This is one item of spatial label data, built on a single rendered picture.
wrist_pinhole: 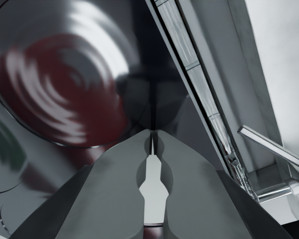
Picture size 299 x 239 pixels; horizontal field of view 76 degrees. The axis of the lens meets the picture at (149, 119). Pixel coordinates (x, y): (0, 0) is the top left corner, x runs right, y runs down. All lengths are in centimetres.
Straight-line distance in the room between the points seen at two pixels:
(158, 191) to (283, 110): 12
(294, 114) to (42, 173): 21
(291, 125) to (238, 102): 6
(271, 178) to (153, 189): 17
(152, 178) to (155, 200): 3
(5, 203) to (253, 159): 28
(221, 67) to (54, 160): 18
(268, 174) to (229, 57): 16
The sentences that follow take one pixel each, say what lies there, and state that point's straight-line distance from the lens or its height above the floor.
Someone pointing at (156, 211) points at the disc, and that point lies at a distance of 20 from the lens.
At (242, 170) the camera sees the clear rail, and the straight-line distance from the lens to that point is 17.
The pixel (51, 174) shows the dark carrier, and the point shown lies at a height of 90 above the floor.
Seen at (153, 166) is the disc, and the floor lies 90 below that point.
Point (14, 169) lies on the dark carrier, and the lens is 20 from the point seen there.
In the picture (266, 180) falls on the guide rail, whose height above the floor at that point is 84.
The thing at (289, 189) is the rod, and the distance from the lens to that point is 21.
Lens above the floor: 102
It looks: 62 degrees down
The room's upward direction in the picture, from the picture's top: 179 degrees counter-clockwise
